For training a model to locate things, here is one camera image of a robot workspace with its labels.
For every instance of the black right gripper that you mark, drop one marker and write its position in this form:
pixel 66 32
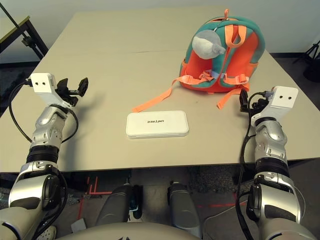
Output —
pixel 257 105

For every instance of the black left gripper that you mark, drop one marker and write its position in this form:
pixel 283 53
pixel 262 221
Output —
pixel 68 96

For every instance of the teal and orange backpack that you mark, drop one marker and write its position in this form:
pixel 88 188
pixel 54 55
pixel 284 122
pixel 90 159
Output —
pixel 240 50

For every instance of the white hard pencil case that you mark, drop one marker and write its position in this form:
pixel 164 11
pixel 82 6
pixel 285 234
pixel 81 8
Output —
pixel 157 127

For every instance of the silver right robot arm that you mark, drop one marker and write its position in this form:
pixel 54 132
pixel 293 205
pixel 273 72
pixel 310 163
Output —
pixel 270 135

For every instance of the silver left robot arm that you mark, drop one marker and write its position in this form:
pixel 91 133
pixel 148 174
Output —
pixel 45 125

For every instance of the black tripod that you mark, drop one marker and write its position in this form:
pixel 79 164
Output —
pixel 312 72

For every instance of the grey robot right leg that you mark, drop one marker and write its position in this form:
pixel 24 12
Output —
pixel 182 207

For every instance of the grey robot leg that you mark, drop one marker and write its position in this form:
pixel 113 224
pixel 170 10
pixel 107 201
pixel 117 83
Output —
pixel 182 207
pixel 115 205

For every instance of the grey robot left leg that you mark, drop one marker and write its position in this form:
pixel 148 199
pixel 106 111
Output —
pixel 115 205

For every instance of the grey flat floor piece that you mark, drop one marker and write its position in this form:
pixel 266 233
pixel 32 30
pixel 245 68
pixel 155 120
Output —
pixel 78 225

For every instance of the white perforated clog shoe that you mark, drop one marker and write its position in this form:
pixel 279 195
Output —
pixel 47 232

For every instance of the grey robot torso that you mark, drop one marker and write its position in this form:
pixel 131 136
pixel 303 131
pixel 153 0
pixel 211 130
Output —
pixel 125 232

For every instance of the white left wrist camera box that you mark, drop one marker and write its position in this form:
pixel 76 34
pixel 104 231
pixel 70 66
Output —
pixel 42 82

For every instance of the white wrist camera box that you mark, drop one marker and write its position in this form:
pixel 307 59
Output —
pixel 42 82
pixel 285 97

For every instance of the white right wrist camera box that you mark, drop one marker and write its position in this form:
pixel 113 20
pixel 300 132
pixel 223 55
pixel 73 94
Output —
pixel 285 97

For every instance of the black frame side table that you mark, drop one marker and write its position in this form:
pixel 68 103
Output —
pixel 32 35

